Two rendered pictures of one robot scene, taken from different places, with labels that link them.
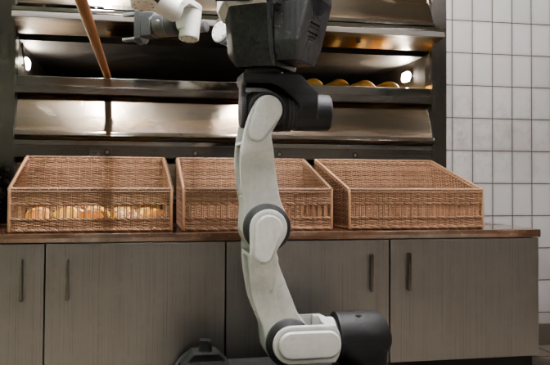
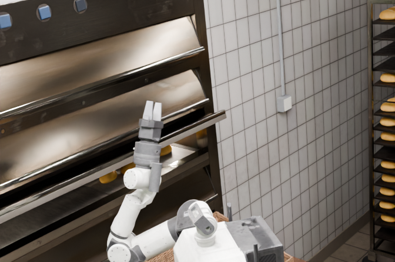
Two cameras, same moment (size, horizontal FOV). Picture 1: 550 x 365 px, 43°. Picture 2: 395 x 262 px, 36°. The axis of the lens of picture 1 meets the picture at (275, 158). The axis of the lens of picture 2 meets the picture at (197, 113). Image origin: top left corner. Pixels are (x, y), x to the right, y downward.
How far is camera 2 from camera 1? 2.00 m
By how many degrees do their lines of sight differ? 39
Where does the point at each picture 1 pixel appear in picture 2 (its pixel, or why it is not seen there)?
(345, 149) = not seen: hidden behind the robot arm
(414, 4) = (188, 83)
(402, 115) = (190, 182)
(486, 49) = (238, 101)
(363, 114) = (165, 197)
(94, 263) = not seen: outside the picture
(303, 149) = not seen: hidden behind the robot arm
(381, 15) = (169, 105)
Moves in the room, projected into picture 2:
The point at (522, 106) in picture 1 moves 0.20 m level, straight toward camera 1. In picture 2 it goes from (262, 135) to (276, 147)
